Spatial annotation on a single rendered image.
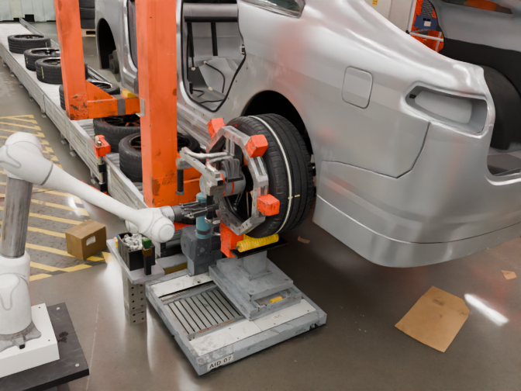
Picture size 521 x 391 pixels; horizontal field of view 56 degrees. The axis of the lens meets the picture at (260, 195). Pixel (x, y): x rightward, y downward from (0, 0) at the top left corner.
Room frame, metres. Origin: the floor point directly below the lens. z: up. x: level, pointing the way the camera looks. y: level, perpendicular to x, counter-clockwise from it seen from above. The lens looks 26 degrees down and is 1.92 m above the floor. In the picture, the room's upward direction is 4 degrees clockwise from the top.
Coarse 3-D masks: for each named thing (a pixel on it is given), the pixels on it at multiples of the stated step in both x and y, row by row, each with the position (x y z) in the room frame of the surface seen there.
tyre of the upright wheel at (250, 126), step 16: (240, 128) 2.44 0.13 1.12; (256, 128) 2.33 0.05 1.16; (272, 128) 2.36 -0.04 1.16; (288, 128) 2.40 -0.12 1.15; (272, 144) 2.25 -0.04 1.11; (288, 144) 2.30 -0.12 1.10; (304, 144) 2.34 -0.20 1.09; (272, 160) 2.20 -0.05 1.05; (288, 160) 2.24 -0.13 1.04; (304, 160) 2.28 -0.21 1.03; (272, 176) 2.18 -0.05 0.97; (304, 176) 2.24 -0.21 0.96; (272, 192) 2.17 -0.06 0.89; (288, 192) 2.17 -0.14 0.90; (304, 192) 2.22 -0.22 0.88; (304, 208) 2.24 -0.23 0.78; (272, 224) 2.16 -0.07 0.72; (288, 224) 2.24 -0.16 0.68
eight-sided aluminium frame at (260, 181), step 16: (224, 128) 2.42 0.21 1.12; (208, 144) 2.55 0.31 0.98; (240, 144) 2.27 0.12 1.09; (208, 160) 2.55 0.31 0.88; (256, 160) 2.23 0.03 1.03; (256, 176) 2.15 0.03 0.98; (256, 192) 2.14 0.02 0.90; (224, 208) 2.47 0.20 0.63; (256, 208) 2.13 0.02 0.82; (240, 224) 2.32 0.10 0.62; (256, 224) 2.20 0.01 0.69
